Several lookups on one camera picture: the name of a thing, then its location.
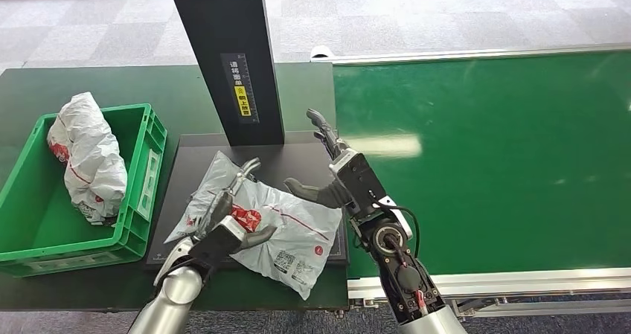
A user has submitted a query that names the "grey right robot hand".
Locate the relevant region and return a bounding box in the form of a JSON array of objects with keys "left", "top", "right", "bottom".
[{"left": 283, "top": 108, "right": 389, "bottom": 219}]

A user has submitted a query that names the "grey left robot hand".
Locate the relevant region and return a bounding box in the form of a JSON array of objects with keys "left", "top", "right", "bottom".
[{"left": 189, "top": 158, "right": 278, "bottom": 272}]

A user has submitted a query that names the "grey plastic mail package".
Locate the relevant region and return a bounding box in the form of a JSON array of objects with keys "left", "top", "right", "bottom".
[{"left": 164, "top": 150, "right": 344, "bottom": 302}]

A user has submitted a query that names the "white crumpled mail package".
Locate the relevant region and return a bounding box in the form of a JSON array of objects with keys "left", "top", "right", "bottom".
[{"left": 46, "top": 91, "right": 129, "bottom": 226}]

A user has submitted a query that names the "green plastic basket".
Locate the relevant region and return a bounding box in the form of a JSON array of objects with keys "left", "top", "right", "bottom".
[{"left": 0, "top": 103, "right": 169, "bottom": 278}]

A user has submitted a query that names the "black weighing device with column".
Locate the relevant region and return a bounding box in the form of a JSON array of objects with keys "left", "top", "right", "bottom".
[{"left": 145, "top": 0, "right": 350, "bottom": 274}]

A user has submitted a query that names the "green conveyor belt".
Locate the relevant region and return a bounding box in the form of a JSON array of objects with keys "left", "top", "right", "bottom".
[{"left": 333, "top": 51, "right": 631, "bottom": 280}]

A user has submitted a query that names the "ruler label with yellow sticker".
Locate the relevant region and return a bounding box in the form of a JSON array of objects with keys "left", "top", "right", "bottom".
[{"left": 220, "top": 52, "right": 260, "bottom": 125}]

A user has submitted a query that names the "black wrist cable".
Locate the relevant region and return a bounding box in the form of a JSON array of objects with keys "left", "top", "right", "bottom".
[{"left": 372, "top": 204, "right": 421, "bottom": 260}]

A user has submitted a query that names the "aluminium conveyor frame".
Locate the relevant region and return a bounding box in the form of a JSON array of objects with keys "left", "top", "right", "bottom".
[{"left": 310, "top": 43, "right": 631, "bottom": 319}]

